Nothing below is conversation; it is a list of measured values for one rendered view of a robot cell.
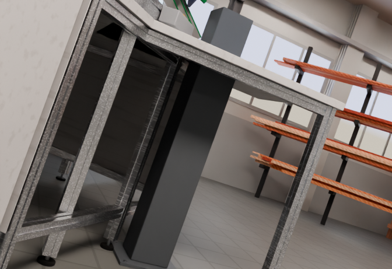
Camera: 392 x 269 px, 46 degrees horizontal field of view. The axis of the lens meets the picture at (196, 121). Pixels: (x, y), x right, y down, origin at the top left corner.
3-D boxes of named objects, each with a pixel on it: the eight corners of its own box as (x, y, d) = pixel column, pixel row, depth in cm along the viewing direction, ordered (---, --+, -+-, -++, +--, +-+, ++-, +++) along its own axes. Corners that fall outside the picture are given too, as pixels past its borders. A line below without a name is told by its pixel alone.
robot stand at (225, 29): (237, 67, 186) (254, 20, 187) (206, 54, 181) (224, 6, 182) (223, 67, 199) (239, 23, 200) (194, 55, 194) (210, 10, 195)
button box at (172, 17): (189, 41, 190) (194, 27, 190) (174, 25, 169) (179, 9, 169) (174, 36, 191) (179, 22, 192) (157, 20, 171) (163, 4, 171)
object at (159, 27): (343, 111, 178) (345, 104, 178) (124, 16, 146) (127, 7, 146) (258, 99, 244) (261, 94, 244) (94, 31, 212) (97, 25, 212)
